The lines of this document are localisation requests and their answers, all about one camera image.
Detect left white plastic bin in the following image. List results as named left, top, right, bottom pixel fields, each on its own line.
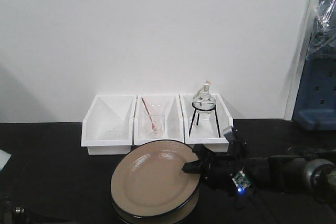
left=81, top=95, right=137, bottom=156

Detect clear plastic bag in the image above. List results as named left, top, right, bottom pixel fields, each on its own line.
left=306, top=0, right=335, bottom=60

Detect red glass stirring rod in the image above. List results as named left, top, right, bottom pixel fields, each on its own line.
left=141, top=97, right=161, bottom=134

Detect green circuit board right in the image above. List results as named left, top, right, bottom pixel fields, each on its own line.
left=232, top=170, right=251, bottom=192

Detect beige plate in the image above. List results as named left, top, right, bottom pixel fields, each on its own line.
left=111, top=140, right=200, bottom=218

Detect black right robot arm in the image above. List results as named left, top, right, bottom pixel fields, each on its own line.
left=182, top=126, right=335, bottom=206

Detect black wire tripod stand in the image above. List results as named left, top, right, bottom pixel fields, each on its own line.
left=188, top=102, right=221, bottom=137

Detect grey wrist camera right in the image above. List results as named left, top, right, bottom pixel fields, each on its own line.
left=223, top=126, right=236, bottom=142

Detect glass beaker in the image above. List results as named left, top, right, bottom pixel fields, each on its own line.
left=144, top=114, right=165, bottom=139

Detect blue pegboard drying rack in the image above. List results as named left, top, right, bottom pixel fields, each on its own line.
left=291, top=0, right=336, bottom=131

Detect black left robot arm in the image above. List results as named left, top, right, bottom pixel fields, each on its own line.
left=1, top=194, right=30, bottom=224

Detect glass alcohol burner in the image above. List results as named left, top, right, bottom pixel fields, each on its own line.
left=192, top=81, right=216, bottom=114

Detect white plastic bin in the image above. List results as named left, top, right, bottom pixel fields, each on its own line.
left=81, top=95, right=137, bottom=156
left=133, top=94, right=184, bottom=145
left=180, top=94, right=234, bottom=152

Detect right white plastic bin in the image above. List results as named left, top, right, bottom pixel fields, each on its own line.
left=180, top=94, right=234, bottom=152

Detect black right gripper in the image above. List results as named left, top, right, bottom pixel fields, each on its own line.
left=182, top=129, right=249, bottom=196

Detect middle white plastic bin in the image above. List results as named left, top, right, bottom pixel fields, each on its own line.
left=133, top=94, right=184, bottom=145

